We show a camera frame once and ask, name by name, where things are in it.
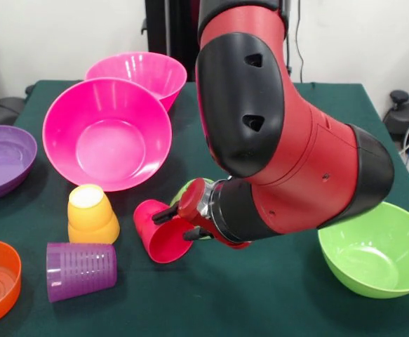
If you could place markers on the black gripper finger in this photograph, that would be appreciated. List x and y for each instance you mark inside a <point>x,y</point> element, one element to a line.
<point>165,214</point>
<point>195,234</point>

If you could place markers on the grey pedestal foot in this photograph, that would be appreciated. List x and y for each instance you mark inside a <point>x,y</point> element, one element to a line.
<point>0,109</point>
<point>397,123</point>

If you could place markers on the magenta plastic bowl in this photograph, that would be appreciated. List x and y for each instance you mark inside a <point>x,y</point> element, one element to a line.
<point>106,147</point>
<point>148,70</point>

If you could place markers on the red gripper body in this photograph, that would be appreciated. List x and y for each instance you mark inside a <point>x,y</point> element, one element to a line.
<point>190,200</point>

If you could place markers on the dark green tablecloth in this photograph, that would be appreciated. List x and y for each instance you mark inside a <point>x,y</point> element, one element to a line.
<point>225,298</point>

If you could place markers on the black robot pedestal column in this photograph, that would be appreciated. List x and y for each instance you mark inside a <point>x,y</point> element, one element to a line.
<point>176,28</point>

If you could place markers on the yellow plastic cup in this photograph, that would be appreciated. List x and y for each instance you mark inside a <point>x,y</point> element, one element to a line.
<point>92,221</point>

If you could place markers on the small lime green bowl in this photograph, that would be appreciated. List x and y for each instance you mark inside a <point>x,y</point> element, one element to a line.
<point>177,196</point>

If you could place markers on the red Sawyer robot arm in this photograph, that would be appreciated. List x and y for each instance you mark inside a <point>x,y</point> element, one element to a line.
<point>295,158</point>

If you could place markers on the pink red plastic cup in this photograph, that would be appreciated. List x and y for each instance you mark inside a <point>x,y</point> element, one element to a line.
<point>165,245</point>

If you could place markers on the purple plastic cup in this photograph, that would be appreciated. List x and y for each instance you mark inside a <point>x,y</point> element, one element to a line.
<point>81,270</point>

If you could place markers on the large lime green bowl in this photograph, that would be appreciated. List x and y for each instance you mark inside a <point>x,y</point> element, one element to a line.
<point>372,259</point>

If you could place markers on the purple plastic bowl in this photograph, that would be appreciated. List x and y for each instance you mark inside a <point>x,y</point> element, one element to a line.
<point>0,161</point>

